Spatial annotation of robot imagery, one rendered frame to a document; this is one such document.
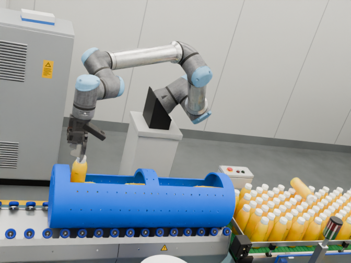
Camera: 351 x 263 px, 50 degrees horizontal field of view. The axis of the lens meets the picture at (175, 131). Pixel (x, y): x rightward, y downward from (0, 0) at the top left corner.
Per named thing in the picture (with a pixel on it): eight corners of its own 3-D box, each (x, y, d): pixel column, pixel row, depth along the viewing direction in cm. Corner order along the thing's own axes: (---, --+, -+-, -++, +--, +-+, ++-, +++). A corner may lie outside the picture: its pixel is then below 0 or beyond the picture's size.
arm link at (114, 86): (117, 67, 164) (94, 69, 155) (130, 87, 161) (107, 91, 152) (107, 81, 170) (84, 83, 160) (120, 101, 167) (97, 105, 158)
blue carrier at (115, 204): (47, 200, 189) (54, 152, 176) (205, 203, 221) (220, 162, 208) (47, 242, 165) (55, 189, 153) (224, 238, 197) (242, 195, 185)
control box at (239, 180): (214, 178, 240) (219, 164, 235) (242, 179, 247) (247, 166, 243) (220, 188, 231) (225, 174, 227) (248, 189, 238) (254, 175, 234)
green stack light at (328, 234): (319, 231, 186) (323, 223, 184) (329, 231, 188) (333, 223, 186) (327, 240, 181) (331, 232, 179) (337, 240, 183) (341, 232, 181)
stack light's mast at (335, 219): (314, 240, 188) (327, 215, 182) (324, 240, 191) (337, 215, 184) (322, 250, 183) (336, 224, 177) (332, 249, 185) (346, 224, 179)
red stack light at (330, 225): (323, 223, 184) (326, 216, 182) (333, 223, 186) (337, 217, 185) (331, 232, 179) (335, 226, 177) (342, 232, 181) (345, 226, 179)
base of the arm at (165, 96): (150, 86, 265) (162, 79, 265) (162, 105, 277) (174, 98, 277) (158, 99, 250) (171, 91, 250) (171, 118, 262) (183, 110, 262)
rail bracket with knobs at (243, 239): (227, 247, 199) (233, 231, 195) (239, 247, 202) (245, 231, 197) (235, 261, 191) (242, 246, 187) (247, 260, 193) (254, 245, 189)
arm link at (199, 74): (199, 97, 269) (201, 46, 197) (212, 117, 265) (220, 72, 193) (180, 108, 267) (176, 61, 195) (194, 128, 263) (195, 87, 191)
